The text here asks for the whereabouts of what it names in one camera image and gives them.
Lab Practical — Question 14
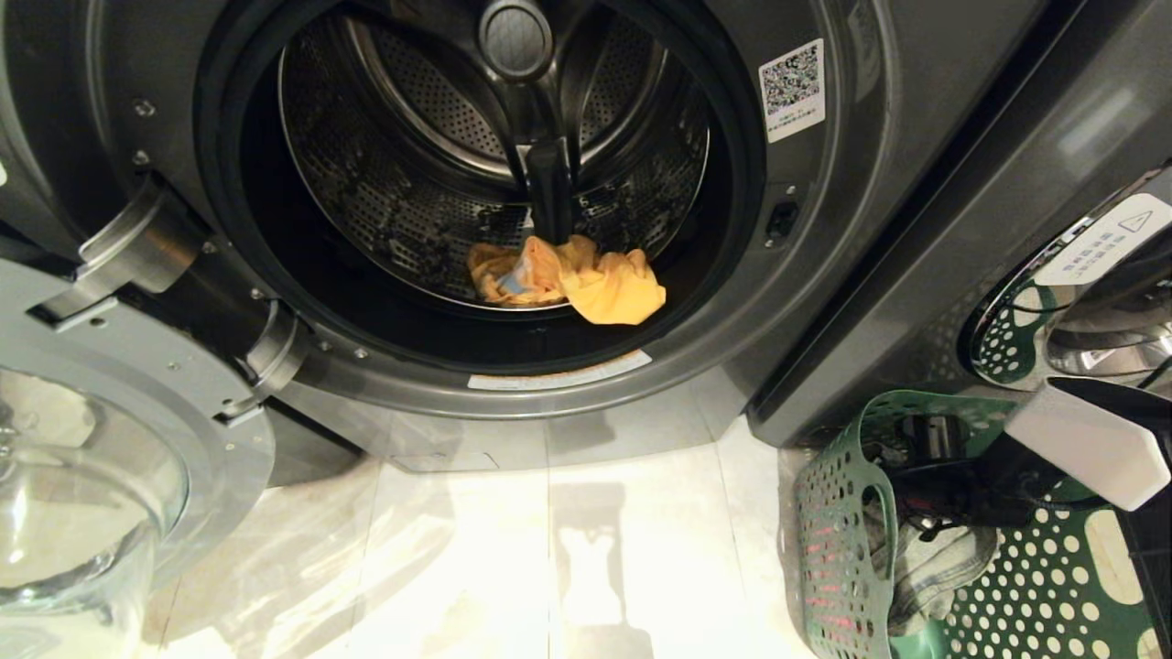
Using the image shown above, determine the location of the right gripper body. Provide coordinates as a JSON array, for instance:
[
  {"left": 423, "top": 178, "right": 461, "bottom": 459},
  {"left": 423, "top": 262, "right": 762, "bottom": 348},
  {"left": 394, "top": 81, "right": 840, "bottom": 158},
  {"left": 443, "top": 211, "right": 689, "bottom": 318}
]
[{"left": 890, "top": 413, "right": 1037, "bottom": 534}]

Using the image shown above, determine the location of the green perforated laundry basket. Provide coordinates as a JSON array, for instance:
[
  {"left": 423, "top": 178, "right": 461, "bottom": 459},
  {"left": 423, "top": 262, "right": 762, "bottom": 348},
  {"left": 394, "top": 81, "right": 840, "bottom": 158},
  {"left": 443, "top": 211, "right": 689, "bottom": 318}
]
[{"left": 791, "top": 389, "right": 1172, "bottom": 659}]

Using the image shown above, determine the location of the chrome-rimmed washer door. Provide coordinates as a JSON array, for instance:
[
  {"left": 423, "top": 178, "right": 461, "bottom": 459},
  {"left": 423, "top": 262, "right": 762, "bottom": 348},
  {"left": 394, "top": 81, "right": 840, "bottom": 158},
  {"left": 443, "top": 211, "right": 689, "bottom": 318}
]
[{"left": 957, "top": 163, "right": 1172, "bottom": 396}]

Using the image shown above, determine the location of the grey front-load washing machine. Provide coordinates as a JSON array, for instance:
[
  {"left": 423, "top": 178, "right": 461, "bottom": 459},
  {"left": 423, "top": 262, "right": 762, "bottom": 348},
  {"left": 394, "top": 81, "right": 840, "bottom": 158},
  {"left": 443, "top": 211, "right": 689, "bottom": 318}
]
[{"left": 0, "top": 0, "right": 1054, "bottom": 475}]

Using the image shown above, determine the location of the round glass washer door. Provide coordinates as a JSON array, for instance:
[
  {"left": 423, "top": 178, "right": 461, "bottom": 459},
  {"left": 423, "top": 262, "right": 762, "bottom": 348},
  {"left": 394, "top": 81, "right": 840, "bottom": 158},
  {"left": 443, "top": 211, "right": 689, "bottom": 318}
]
[{"left": 0, "top": 174, "right": 308, "bottom": 659}]

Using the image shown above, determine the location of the grey garment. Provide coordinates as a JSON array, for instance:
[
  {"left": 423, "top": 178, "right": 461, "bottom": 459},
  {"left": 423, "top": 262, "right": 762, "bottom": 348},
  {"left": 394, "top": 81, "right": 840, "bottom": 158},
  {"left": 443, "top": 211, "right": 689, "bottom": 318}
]
[{"left": 865, "top": 508, "right": 1001, "bottom": 639}]

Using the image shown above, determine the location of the white warning label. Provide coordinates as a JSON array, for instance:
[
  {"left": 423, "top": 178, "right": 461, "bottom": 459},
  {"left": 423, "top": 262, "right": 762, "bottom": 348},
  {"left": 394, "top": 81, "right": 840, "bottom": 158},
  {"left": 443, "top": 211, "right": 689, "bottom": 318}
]
[{"left": 1034, "top": 193, "right": 1172, "bottom": 287}]

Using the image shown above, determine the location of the yellow cloth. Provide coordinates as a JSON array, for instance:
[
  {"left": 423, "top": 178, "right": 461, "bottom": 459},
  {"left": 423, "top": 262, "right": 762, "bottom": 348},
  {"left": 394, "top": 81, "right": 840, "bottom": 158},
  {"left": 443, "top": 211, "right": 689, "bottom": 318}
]
[{"left": 466, "top": 234, "right": 667, "bottom": 327}]

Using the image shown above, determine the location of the long white rim sticker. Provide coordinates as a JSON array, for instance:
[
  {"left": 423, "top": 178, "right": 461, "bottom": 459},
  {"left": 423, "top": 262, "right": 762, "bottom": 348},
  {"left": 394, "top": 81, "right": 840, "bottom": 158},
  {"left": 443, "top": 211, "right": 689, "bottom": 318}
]
[{"left": 467, "top": 349, "right": 654, "bottom": 394}]

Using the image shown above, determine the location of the white code sticker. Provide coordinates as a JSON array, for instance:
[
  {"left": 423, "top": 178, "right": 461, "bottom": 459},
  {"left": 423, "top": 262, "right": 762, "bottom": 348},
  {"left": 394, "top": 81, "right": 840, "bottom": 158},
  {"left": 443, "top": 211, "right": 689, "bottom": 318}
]
[{"left": 758, "top": 38, "right": 827, "bottom": 144}]

